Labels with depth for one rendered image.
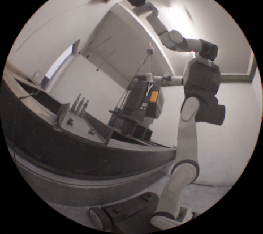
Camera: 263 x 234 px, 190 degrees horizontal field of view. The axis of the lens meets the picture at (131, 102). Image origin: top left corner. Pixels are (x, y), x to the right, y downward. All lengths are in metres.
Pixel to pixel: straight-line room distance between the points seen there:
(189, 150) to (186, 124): 0.13
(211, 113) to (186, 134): 0.17
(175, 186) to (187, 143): 0.22
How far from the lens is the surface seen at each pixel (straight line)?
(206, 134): 2.06
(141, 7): 0.54
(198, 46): 0.55
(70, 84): 3.11
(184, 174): 0.40
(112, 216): 0.62
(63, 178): 0.43
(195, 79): 0.53
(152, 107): 1.10
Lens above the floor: 0.75
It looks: 19 degrees up
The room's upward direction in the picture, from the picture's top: 23 degrees clockwise
